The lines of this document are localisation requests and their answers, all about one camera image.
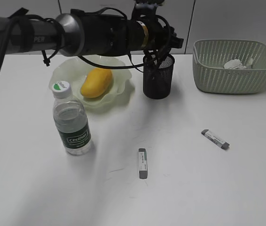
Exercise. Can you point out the clear plastic water bottle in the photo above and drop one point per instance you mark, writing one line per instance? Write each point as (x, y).
(70, 120)

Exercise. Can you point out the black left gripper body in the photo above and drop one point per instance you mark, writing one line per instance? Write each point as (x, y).
(161, 36)

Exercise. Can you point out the white grey eraser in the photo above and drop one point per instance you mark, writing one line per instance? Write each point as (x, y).
(215, 139)
(142, 163)

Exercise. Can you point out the black mesh pen holder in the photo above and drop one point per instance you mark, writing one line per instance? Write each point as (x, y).
(157, 81)

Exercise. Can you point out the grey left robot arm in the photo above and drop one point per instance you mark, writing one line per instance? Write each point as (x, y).
(81, 33)

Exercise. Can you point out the translucent green wavy plate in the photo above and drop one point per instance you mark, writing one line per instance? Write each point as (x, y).
(75, 71)

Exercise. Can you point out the green woven plastic basket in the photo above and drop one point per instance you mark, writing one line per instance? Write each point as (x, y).
(209, 57)

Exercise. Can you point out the white waste paper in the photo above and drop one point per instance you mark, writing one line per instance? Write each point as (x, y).
(237, 64)

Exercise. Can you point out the yellow mango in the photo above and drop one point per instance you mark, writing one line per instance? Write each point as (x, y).
(96, 82)

